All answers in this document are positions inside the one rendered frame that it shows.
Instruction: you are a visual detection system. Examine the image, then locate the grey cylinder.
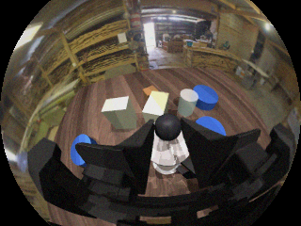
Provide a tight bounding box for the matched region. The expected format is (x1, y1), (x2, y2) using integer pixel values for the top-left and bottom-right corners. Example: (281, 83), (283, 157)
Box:
(177, 89), (198, 117)

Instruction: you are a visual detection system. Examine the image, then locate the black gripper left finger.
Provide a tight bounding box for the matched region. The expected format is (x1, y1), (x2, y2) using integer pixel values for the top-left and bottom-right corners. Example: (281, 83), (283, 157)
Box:
(75, 120), (154, 195)

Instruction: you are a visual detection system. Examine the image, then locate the glass coffee plunger press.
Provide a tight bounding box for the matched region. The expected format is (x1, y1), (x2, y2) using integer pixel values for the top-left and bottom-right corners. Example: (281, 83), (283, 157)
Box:
(150, 113), (197, 180)

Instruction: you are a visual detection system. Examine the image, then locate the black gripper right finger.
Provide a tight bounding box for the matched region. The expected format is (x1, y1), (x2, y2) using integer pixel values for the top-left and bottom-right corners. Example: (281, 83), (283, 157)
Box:
(181, 118), (261, 189)

